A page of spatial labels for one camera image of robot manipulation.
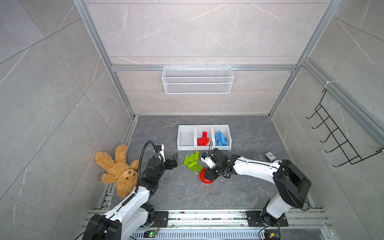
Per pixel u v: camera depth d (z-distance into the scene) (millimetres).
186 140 1045
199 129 1082
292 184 447
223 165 671
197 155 948
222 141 953
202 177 848
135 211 519
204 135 1059
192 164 906
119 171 815
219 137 971
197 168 901
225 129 1066
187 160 949
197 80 1003
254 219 762
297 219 750
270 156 946
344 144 626
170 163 751
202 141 985
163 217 733
